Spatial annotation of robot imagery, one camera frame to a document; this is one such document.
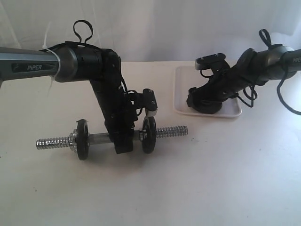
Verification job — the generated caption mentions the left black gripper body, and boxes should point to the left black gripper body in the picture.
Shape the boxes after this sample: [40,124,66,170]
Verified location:
[90,80,136,139]

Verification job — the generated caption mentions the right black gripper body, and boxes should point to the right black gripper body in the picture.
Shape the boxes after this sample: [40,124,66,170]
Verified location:
[195,63,249,106]

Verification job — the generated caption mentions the black weight plate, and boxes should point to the black weight plate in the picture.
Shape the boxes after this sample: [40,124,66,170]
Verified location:
[192,103,222,114]

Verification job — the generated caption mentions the black plate with collar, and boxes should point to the black plate with collar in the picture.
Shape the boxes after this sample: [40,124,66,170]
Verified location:
[75,119,89,161]

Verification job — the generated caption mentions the chrome spin-lock collar nut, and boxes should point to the chrome spin-lock collar nut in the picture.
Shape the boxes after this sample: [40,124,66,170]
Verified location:
[69,129,77,152]

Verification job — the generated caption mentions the chrome threaded dumbbell bar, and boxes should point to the chrome threaded dumbbell bar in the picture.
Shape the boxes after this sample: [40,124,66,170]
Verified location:
[36,126,188,150]

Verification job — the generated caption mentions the right grey Piper arm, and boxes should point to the right grey Piper arm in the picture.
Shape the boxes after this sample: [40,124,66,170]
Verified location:
[187,44,301,111]

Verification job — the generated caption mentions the left grey Piper arm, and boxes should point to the left grey Piper arm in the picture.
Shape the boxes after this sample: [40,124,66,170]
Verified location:
[0,41,137,154]

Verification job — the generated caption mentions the white plastic tray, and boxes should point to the white plastic tray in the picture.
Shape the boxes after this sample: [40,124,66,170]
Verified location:
[173,65,242,118]

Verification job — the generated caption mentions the white curtain backdrop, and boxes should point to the white curtain backdrop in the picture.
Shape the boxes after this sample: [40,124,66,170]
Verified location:
[0,0,301,61]

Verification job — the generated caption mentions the white zip tie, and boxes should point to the white zip tie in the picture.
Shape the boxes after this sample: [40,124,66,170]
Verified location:
[41,21,62,97]

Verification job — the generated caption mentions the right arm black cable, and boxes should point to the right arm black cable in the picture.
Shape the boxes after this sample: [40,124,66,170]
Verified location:
[199,29,301,116]

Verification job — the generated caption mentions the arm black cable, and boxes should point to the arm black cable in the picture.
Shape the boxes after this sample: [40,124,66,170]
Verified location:
[39,20,142,113]
[199,29,301,116]

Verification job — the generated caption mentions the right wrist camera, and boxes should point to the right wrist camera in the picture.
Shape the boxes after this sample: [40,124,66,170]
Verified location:
[195,53,230,71]

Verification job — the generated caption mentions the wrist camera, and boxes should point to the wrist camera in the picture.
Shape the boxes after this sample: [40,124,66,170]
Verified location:
[128,88,158,117]
[195,53,230,71]

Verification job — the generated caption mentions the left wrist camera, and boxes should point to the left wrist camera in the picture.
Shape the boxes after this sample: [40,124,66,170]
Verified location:
[128,88,158,117]

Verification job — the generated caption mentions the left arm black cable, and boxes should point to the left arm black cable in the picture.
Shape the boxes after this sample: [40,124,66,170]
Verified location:
[39,20,142,113]

